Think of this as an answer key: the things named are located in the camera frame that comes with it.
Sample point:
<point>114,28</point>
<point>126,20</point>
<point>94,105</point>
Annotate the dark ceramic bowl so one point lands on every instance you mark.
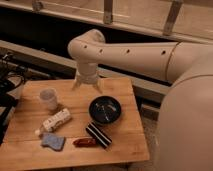
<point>105,110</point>

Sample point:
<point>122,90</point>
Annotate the clear plastic cup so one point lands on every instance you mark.
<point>48,98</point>

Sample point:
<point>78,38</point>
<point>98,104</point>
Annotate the blue sponge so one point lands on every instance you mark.
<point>53,141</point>

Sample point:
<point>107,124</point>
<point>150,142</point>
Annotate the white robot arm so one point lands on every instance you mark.
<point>184,135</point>

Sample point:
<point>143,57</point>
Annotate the white plastic bottle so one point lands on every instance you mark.
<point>53,122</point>

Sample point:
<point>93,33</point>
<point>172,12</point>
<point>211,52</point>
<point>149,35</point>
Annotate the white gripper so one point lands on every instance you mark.
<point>87,73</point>

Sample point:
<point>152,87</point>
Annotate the metal window rail frame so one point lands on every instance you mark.
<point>187,20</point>

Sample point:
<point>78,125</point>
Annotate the black white striped bar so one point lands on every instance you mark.
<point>98,135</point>

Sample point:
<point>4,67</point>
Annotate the wooden board table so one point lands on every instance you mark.
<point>21,148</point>

